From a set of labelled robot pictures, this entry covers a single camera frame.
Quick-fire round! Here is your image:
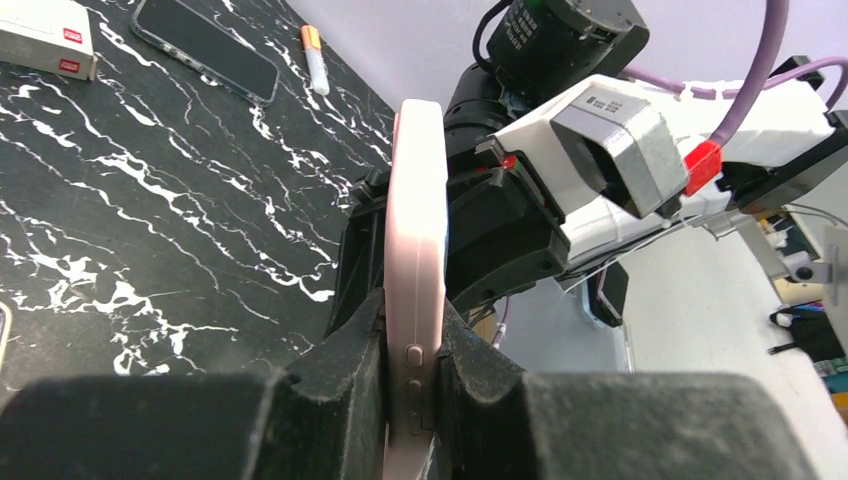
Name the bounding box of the black phone clear case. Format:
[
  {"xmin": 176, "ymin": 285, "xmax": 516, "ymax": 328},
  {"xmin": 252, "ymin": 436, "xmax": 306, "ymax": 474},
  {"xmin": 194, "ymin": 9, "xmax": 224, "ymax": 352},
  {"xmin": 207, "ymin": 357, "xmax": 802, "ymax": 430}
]
[{"xmin": 131, "ymin": 0, "xmax": 279, "ymax": 106}]

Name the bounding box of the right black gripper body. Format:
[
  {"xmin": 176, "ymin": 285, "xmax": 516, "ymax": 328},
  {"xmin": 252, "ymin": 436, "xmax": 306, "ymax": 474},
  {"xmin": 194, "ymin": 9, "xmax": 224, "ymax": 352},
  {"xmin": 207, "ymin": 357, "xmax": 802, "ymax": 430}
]
[{"xmin": 327, "ymin": 156, "xmax": 570, "ymax": 333}]

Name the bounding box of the orange capped white marker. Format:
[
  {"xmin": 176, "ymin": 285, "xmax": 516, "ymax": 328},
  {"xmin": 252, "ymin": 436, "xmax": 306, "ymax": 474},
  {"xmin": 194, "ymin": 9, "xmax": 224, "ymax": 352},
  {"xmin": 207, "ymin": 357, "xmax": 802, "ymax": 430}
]
[{"xmin": 301, "ymin": 25, "xmax": 330, "ymax": 96}]

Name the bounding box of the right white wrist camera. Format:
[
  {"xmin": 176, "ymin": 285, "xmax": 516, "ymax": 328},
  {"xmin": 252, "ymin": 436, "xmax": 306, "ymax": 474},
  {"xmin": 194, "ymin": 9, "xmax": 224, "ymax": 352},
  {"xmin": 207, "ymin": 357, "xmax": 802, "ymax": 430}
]
[{"xmin": 493, "ymin": 75, "xmax": 730, "ymax": 267}]

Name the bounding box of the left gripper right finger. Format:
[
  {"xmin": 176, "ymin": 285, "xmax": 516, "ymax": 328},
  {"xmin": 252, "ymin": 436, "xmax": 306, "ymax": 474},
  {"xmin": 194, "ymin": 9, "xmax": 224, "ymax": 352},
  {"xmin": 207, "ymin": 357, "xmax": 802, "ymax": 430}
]
[{"xmin": 437, "ymin": 306, "xmax": 817, "ymax": 479}]

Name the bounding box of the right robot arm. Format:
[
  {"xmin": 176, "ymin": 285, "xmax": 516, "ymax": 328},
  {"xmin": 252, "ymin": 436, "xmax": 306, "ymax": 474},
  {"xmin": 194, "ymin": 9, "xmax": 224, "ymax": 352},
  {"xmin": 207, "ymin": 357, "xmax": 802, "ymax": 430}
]
[{"xmin": 327, "ymin": 1, "xmax": 847, "ymax": 333}]

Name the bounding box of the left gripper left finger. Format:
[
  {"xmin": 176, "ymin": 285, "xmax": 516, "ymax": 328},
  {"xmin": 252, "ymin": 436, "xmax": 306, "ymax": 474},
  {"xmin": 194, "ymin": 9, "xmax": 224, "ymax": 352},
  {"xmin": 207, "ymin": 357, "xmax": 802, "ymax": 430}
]
[{"xmin": 1, "ymin": 289, "xmax": 386, "ymax": 479}]

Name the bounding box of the white box red label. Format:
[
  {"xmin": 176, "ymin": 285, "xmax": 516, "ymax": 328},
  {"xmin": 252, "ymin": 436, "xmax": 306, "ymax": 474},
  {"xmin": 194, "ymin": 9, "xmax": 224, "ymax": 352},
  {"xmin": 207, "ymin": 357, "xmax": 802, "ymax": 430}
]
[{"xmin": 1, "ymin": 0, "xmax": 97, "ymax": 81}]

